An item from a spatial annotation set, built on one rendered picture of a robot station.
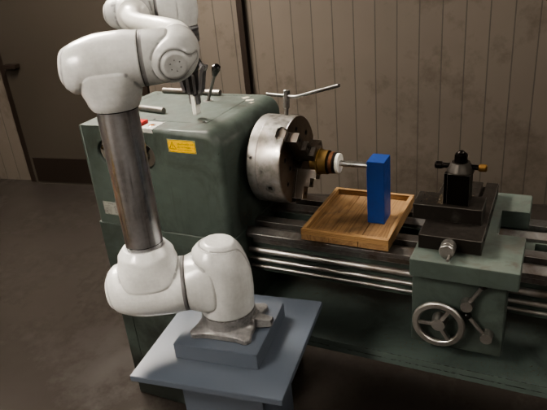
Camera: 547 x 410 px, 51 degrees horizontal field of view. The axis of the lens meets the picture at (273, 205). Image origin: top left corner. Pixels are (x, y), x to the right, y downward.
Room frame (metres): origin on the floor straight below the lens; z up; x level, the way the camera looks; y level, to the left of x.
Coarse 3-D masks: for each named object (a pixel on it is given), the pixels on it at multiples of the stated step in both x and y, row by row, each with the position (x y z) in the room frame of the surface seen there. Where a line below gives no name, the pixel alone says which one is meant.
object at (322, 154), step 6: (318, 150) 1.87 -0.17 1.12; (324, 150) 1.88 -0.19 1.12; (330, 150) 1.89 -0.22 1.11; (318, 156) 1.86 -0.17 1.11; (324, 156) 1.85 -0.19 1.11; (330, 156) 1.84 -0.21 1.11; (312, 162) 1.87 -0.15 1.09; (318, 162) 1.85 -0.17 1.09; (324, 162) 1.84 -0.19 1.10; (330, 162) 1.83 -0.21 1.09; (312, 168) 1.87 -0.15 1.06; (318, 168) 1.85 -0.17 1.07; (324, 168) 1.84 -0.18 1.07; (330, 168) 1.83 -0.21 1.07; (318, 174) 1.86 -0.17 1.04
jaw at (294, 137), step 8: (280, 136) 1.85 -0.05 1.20; (288, 136) 1.86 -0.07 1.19; (296, 136) 1.84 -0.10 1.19; (288, 144) 1.85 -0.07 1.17; (296, 144) 1.83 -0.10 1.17; (304, 144) 1.86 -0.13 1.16; (296, 152) 1.86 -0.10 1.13; (304, 152) 1.85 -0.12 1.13; (312, 152) 1.86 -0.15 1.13; (312, 160) 1.86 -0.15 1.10
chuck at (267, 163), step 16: (272, 128) 1.88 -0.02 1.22; (288, 128) 1.87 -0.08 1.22; (304, 128) 1.99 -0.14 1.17; (272, 144) 1.83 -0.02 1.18; (256, 160) 1.83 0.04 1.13; (272, 160) 1.80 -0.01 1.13; (288, 160) 1.85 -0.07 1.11; (256, 176) 1.82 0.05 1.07; (272, 176) 1.80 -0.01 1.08; (288, 176) 1.85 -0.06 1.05; (272, 192) 1.82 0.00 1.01; (288, 192) 1.84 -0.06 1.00
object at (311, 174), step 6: (300, 168) 1.89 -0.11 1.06; (300, 174) 1.88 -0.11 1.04; (306, 174) 1.87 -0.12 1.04; (312, 174) 1.86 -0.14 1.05; (294, 180) 1.88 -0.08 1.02; (300, 180) 1.87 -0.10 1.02; (306, 180) 1.86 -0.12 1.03; (312, 180) 1.87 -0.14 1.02; (294, 186) 1.87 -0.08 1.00; (300, 186) 1.86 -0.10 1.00; (306, 186) 1.88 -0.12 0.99; (312, 186) 1.87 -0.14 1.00; (294, 192) 1.86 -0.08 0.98; (300, 192) 1.85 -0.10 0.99; (306, 192) 1.87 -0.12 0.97; (294, 198) 1.88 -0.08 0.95; (306, 198) 1.87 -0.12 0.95
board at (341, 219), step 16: (336, 192) 2.01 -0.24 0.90; (352, 192) 2.01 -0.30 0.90; (320, 208) 1.87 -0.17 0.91; (336, 208) 1.90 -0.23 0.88; (352, 208) 1.89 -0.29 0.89; (400, 208) 1.85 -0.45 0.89; (320, 224) 1.79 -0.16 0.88; (336, 224) 1.78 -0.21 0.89; (352, 224) 1.77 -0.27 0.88; (368, 224) 1.76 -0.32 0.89; (384, 224) 1.74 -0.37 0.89; (400, 224) 1.74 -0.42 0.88; (320, 240) 1.70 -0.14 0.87; (336, 240) 1.67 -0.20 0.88; (352, 240) 1.65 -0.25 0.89; (368, 240) 1.62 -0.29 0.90; (384, 240) 1.60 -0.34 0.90
